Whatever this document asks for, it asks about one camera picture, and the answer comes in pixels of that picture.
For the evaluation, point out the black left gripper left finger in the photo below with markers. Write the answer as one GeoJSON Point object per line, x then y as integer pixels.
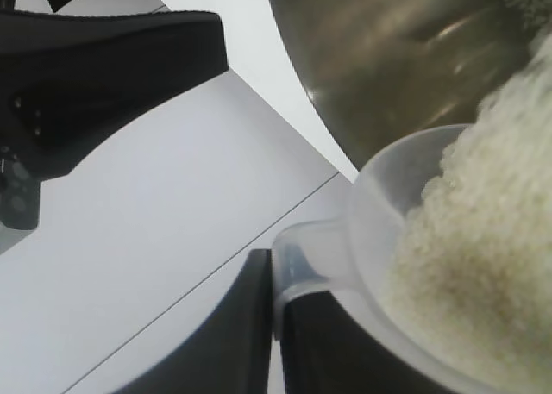
{"type": "Point", "coordinates": [233, 346]}

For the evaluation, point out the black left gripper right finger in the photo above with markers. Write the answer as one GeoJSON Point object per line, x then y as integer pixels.
{"type": "Point", "coordinates": [319, 351]}

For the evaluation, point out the translucent plastic measuring cup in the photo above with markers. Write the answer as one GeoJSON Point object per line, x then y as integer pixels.
{"type": "Point", "coordinates": [345, 247]}

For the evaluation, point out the white rice grains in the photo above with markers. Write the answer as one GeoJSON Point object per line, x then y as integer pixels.
{"type": "Point", "coordinates": [474, 239]}

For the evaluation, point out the stainless steel bowl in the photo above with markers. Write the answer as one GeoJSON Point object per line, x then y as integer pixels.
{"type": "Point", "coordinates": [366, 45]}

